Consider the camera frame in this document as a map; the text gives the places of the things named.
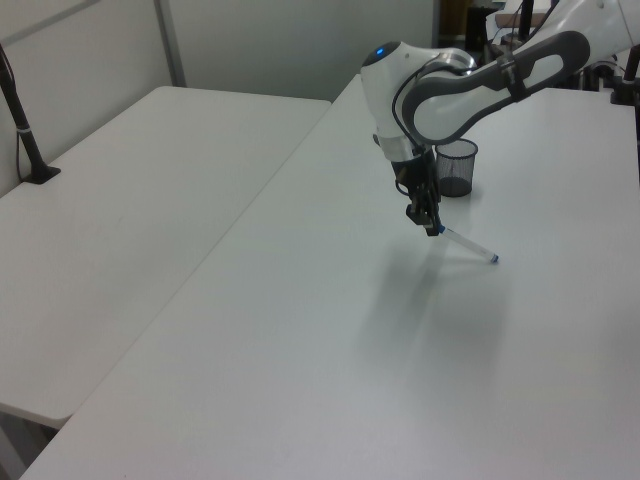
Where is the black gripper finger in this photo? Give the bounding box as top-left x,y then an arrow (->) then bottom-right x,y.
424,198 -> 442,238
404,198 -> 429,227

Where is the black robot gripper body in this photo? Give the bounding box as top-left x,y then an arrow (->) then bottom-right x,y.
390,147 -> 442,205

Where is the white marker with blue cap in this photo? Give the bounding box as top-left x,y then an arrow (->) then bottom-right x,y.
436,225 -> 502,265

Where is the brown desk mat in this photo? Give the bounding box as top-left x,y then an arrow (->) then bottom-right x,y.
493,13 -> 547,29

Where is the black monitor stand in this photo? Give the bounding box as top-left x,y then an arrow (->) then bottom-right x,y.
502,0 -> 535,47

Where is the black clamped stand pole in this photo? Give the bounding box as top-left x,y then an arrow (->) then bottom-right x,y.
608,43 -> 640,107

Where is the black wire mesh pen cup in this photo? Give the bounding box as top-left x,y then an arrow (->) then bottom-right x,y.
434,138 -> 479,198

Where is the black camera stand with base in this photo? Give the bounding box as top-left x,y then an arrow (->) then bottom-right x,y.
0,42 -> 63,187

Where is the thin dark stand cable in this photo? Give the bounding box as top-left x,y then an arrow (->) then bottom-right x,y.
0,47 -> 26,182

